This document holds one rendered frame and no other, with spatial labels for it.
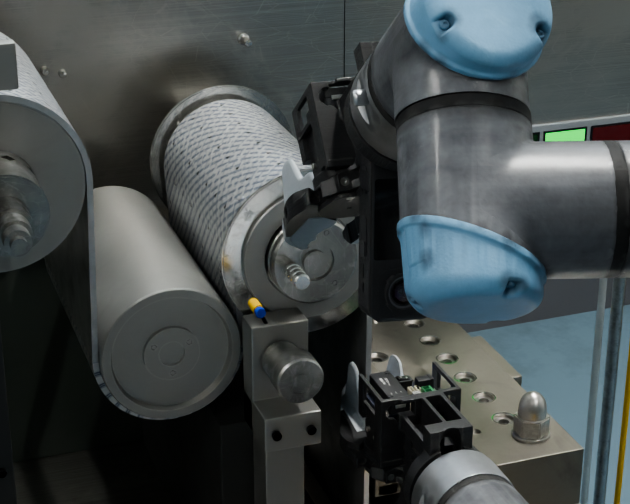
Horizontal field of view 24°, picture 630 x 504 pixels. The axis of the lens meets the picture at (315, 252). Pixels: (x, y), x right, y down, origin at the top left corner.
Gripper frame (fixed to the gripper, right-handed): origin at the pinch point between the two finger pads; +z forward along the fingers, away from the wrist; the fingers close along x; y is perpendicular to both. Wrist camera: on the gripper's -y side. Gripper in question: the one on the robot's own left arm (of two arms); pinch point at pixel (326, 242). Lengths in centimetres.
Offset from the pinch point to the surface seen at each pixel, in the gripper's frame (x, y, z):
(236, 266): 3.8, 2.5, 12.7
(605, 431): -64, -7, 85
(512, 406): -26.0, -9.8, 31.1
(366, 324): -8.4, -2.6, 18.4
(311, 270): -2.1, 1.0, 11.4
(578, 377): -136, 24, 229
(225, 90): -2.3, 24.4, 27.7
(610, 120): -50, 22, 40
